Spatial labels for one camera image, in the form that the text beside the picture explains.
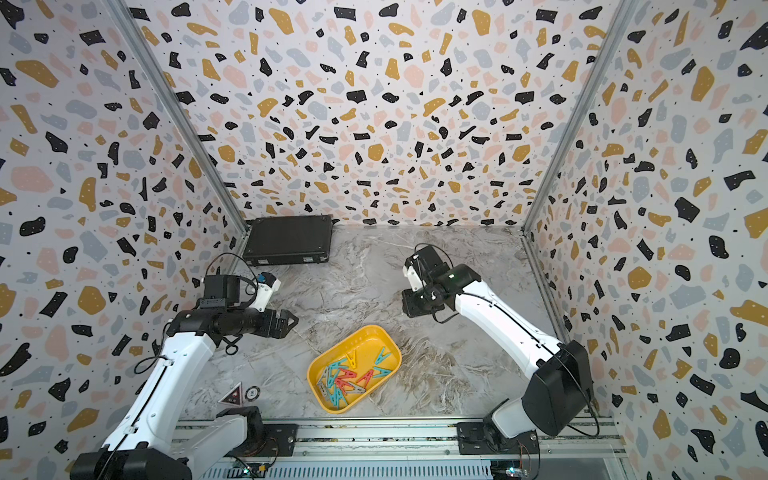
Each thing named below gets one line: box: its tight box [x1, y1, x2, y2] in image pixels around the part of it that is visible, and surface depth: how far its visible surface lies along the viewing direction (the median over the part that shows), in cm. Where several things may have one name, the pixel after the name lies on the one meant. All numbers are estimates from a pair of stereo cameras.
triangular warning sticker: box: [218, 381, 243, 407], surface depth 82 cm
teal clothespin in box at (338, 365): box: [329, 358, 349, 376], surface depth 87 cm
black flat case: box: [243, 215, 333, 266], surface depth 119 cm
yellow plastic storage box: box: [307, 324, 402, 415], surface depth 86 cm
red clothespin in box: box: [336, 368, 357, 392], surface depth 85 cm
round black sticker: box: [245, 386, 261, 401], surface depth 83 cm
